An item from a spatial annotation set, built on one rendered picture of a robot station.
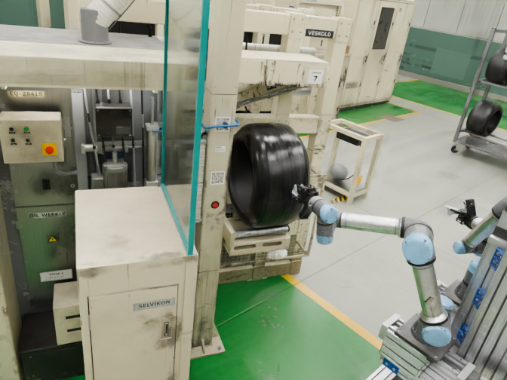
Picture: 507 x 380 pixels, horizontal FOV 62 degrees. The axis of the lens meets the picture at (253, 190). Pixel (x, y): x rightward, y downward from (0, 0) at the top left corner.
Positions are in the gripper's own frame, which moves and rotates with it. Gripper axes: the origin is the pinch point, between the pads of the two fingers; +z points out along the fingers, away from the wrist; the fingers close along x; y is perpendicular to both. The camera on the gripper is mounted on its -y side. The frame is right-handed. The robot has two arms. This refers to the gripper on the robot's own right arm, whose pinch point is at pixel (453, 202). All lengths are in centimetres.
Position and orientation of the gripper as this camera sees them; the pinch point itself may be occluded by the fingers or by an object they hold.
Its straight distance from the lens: 291.5
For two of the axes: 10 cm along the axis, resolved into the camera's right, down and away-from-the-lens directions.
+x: 9.6, -1.4, 2.4
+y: 0.1, 8.8, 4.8
